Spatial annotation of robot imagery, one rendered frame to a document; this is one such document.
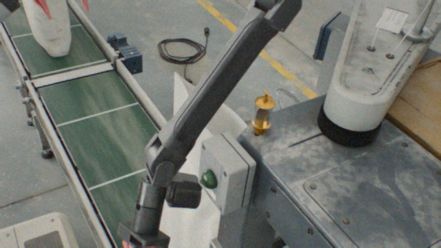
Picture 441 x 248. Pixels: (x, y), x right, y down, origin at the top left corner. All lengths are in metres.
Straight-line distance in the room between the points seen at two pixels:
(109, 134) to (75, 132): 0.15
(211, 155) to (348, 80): 0.22
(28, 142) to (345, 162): 2.21
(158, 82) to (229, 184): 2.45
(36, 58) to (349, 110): 2.17
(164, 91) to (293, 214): 2.40
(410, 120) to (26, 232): 1.52
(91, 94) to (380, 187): 1.85
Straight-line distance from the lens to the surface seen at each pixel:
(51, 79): 2.45
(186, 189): 0.93
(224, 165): 0.60
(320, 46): 1.06
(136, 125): 2.11
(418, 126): 0.75
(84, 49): 2.66
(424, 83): 0.87
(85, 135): 2.08
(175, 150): 0.86
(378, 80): 0.67
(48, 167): 2.51
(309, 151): 0.64
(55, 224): 1.92
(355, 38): 0.76
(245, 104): 2.89
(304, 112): 0.70
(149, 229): 0.93
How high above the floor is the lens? 1.76
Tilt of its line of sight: 41 degrees down
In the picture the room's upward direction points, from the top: 7 degrees clockwise
